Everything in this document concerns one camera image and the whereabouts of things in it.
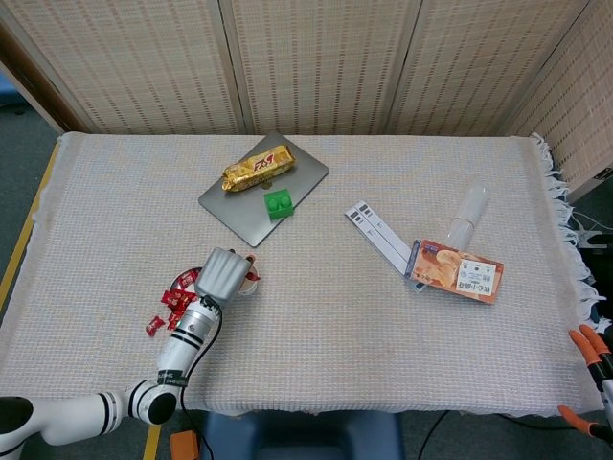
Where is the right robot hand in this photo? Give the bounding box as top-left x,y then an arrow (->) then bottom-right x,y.
557,323 -> 613,440

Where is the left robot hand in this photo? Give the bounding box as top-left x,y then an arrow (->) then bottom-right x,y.
193,246 -> 261,306

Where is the round metal plate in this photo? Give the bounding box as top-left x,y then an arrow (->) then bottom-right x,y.
170,266 -> 205,294

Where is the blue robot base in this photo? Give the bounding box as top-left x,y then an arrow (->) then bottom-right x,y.
199,410 -> 404,460

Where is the white paper cup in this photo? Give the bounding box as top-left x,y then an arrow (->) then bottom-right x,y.
238,264 -> 263,297

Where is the grey laptop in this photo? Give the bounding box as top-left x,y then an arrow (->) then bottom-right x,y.
197,131 -> 330,249

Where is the green toy brick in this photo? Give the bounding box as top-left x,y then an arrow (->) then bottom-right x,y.
262,189 -> 295,220

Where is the white clamp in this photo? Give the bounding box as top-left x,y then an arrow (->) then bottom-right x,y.
574,227 -> 605,249

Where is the gold snack pack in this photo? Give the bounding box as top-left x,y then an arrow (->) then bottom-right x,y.
219,145 -> 297,193

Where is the beige woven tablecloth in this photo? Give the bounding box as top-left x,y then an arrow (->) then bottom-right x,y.
0,131 -> 612,418

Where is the blue orange cookie box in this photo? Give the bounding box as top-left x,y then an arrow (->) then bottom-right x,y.
403,238 -> 505,306

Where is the long white paper box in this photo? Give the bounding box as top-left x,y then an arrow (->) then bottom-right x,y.
343,208 -> 425,292
353,200 -> 416,263

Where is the woven folding screen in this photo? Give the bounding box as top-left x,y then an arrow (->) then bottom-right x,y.
0,0 -> 613,193

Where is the blue background panel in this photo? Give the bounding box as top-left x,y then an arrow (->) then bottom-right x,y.
0,71 -> 21,107

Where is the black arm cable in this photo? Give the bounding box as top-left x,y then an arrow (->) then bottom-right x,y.
174,295 -> 225,460

